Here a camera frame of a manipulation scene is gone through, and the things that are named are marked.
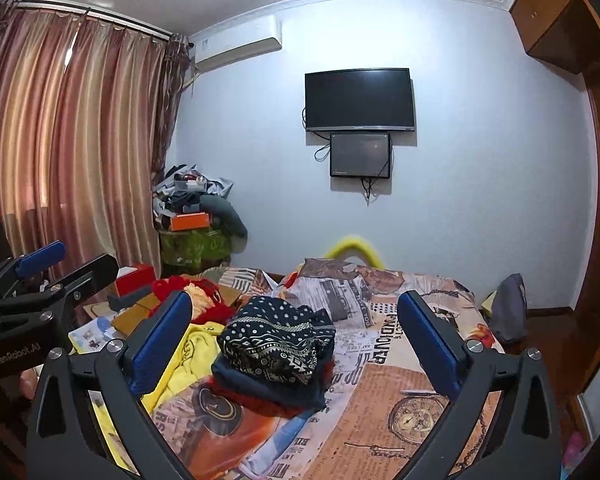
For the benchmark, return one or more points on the grey blue bag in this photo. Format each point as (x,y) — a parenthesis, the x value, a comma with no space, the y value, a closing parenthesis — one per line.
(508,320)

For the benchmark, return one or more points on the red plush toy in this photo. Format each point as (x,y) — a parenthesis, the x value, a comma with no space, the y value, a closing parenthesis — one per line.
(210,302)

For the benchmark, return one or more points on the large black wall television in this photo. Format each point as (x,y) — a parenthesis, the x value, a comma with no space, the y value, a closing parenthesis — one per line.
(365,99)

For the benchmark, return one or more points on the blue folded garment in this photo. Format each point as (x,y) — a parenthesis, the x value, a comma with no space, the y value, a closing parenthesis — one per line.
(302,397)

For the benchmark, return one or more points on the yellow curved bed rail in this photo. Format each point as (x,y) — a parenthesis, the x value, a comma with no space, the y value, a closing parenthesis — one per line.
(355,245)

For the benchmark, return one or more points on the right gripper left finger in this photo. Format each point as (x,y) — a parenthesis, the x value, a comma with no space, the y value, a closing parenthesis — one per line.
(64,440)

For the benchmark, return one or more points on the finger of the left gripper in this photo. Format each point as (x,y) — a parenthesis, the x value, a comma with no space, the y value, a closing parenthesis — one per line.
(40,260)
(120,303)

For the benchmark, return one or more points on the newspaper print bed cover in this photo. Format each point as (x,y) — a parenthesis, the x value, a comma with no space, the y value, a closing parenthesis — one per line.
(380,405)

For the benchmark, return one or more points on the small black wall monitor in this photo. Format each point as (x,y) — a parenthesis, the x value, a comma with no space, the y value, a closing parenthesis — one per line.
(360,155)

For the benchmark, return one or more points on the red tissue box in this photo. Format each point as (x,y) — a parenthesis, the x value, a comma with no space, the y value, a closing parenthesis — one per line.
(131,278)

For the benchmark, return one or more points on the dark grey cloth bundle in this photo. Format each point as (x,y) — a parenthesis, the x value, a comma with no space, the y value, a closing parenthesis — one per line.
(223,214)

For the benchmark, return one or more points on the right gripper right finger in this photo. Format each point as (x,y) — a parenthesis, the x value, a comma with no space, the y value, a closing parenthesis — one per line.
(523,439)

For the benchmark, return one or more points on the white air conditioner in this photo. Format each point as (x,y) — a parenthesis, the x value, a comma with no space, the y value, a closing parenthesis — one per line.
(222,46)

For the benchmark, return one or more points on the green patterned covered box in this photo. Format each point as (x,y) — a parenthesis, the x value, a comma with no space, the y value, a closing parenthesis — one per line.
(195,250)

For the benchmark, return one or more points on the orange box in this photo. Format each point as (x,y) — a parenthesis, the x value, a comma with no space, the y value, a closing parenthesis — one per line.
(186,222)

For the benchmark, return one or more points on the striped pink curtain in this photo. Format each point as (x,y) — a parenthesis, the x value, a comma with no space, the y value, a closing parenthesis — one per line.
(87,112)

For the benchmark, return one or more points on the yellow garment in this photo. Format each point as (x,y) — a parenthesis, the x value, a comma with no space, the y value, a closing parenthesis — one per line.
(191,361)

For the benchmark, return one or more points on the navy patterned hooded garment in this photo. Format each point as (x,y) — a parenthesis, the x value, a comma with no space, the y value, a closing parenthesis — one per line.
(269,338)

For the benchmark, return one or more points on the pile of bags and papers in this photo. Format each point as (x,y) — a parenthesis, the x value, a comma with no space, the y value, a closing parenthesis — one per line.
(181,190)

